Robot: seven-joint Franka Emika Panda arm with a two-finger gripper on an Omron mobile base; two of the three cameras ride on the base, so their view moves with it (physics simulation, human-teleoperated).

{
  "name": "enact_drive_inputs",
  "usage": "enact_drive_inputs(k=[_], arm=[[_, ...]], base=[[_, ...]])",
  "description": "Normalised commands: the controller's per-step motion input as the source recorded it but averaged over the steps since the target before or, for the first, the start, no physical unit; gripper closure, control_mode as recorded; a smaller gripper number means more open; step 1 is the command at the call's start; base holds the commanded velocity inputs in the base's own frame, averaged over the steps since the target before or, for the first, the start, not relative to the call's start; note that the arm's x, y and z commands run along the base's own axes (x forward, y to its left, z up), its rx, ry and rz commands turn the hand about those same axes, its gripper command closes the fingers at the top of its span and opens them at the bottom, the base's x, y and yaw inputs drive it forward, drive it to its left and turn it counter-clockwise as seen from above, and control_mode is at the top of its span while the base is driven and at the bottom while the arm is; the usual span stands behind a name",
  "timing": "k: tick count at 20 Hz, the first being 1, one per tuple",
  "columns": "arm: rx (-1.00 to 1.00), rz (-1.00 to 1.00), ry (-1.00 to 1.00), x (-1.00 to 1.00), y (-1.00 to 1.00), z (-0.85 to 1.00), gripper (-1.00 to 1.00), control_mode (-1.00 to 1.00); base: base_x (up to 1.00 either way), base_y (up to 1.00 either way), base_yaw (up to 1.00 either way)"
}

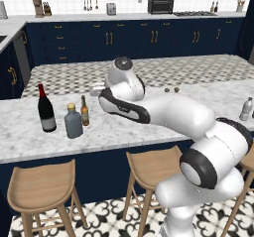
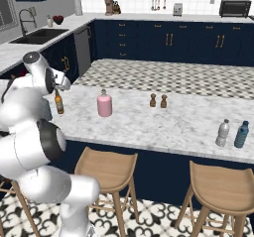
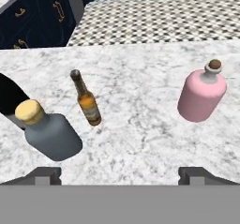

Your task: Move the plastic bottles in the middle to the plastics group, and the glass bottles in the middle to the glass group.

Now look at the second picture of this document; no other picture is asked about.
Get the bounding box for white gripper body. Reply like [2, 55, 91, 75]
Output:
[53, 69, 72, 92]

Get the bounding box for brown glass bottle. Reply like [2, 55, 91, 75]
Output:
[54, 88, 65, 115]

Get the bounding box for dark blue sink cupboards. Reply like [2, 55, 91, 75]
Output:
[0, 33, 80, 85]

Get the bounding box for grey dishwasher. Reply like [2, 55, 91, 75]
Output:
[72, 26, 92, 78]

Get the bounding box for pink bottle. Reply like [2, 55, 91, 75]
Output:
[96, 88, 113, 118]

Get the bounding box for black sink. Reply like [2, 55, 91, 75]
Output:
[9, 28, 69, 46]

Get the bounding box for red bowl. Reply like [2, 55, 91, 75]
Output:
[52, 15, 64, 26]

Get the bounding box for dark metal tap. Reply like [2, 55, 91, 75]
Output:
[18, 8, 38, 37]

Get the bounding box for white paper towel roll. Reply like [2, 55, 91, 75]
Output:
[73, 0, 83, 17]

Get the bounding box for brown coffee machine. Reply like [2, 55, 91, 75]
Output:
[104, 0, 115, 17]

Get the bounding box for dark knife block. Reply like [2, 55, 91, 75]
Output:
[113, 1, 122, 16]

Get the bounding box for brown wooden shaker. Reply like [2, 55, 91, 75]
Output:
[160, 94, 169, 109]
[149, 92, 157, 108]

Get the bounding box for window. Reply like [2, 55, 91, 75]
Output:
[0, 0, 18, 34]

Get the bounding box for wooden bar stool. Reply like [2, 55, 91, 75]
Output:
[73, 146, 140, 237]
[174, 160, 254, 237]
[0, 176, 35, 237]

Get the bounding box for dark blue base cupboards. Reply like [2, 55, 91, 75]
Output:
[88, 19, 254, 67]

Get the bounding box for silver toaster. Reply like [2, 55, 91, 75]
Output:
[172, 2, 184, 17]

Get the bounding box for dark blue island base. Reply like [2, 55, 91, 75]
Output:
[49, 138, 254, 212]

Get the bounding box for clear plastic bottle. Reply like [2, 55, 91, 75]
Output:
[215, 118, 231, 148]

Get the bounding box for blue plastic bottle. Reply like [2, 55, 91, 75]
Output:
[233, 120, 250, 149]

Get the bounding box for black toaster oven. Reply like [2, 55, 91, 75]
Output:
[218, 0, 252, 19]

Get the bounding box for rail with hanging utensils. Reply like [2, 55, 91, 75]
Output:
[150, 0, 169, 12]

